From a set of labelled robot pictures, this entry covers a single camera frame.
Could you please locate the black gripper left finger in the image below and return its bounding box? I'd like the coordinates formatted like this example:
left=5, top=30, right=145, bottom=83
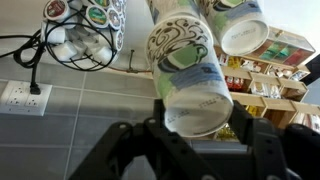
left=68, top=99, right=218, bottom=180

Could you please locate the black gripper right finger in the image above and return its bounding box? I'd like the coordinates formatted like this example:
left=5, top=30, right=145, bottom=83
left=229, top=99, right=320, bottom=180

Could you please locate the patterned paper coffee cup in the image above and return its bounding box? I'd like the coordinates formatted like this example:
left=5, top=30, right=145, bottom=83
left=144, top=14, right=235, bottom=139

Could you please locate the tall patterned paper cup stack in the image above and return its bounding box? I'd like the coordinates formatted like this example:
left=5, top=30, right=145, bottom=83
left=196, top=0, right=270, bottom=57

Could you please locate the yellow sweetener packets bunch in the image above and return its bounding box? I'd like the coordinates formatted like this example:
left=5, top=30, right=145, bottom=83
left=245, top=105, right=260, bottom=118
left=216, top=123, right=240, bottom=141

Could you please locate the white packets bunch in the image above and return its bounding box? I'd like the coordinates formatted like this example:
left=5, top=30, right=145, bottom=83
left=266, top=64, right=295, bottom=81
left=293, top=112, right=320, bottom=135
left=240, top=58, right=265, bottom=73

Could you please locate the wooden condiment organizer shelf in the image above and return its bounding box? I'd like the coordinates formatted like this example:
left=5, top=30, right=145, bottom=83
left=213, top=26, right=320, bottom=142

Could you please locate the small yellow packets bunch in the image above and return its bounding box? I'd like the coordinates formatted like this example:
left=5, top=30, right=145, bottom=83
left=228, top=56, right=242, bottom=70

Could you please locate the wooden tea box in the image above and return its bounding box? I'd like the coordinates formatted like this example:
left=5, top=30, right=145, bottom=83
left=248, top=26, right=316, bottom=68

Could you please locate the white coffee pod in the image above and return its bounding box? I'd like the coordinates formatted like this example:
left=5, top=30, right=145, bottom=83
left=52, top=41, right=79, bottom=62
left=42, top=22, right=66, bottom=45
left=94, top=45, right=114, bottom=65

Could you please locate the coffee pod dark lid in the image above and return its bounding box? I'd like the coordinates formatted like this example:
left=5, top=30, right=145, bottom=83
left=107, top=7, right=122, bottom=31

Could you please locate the coffee pod green lid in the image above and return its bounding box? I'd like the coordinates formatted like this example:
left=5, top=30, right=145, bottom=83
left=94, top=0, right=112, bottom=9
left=85, top=4, right=110, bottom=30

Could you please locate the coffee pod red lid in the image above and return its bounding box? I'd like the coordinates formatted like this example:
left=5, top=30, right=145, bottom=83
left=44, top=0, right=72, bottom=22

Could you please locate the copper wire stand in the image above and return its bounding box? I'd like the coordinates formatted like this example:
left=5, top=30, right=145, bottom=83
left=108, top=49, right=154, bottom=75

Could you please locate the black power plug cable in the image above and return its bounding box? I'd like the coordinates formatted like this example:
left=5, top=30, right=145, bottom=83
left=0, top=29, right=48, bottom=96

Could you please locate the white wall outlet plate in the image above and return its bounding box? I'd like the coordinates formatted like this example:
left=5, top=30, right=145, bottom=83
left=0, top=79, right=54, bottom=117

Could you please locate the black wire pod basket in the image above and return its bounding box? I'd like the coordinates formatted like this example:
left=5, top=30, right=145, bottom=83
left=40, top=0, right=128, bottom=73

